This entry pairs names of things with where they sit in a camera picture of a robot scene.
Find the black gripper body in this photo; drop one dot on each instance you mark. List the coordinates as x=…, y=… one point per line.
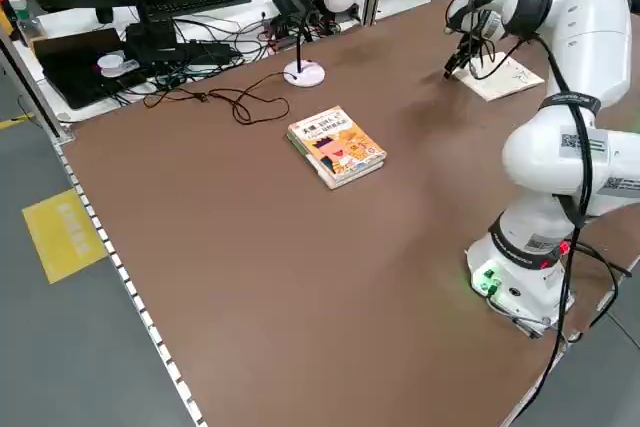
x=466, y=47

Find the cream paper notebook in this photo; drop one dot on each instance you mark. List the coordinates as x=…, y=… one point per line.
x=505, y=82

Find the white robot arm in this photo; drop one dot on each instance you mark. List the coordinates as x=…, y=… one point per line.
x=575, y=22

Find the orange cartoon cover book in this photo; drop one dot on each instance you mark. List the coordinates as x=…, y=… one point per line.
x=335, y=142

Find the white desk lamp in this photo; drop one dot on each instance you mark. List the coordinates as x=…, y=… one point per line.
x=305, y=74

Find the green spine book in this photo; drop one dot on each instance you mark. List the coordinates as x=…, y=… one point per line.
x=350, y=176

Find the black dock box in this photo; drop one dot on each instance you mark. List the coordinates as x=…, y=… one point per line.
x=150, y=37

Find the white round cup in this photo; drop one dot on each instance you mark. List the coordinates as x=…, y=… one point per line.
x=111, y=63

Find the black laptop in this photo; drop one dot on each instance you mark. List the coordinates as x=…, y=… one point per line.
x=65, y=62

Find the white toothed edge strip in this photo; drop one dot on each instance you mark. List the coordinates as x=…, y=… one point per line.
x=131, y=288

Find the yellow floor sign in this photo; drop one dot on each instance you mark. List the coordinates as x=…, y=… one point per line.
x=65, y=237

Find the clear bottle white cap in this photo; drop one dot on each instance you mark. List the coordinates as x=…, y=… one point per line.
x=22, y=22

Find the yellow box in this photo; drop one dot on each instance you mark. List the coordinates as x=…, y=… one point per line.
x=4, y=17

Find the aluminium frame leg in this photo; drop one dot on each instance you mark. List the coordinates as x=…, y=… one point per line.
x=31, y=89

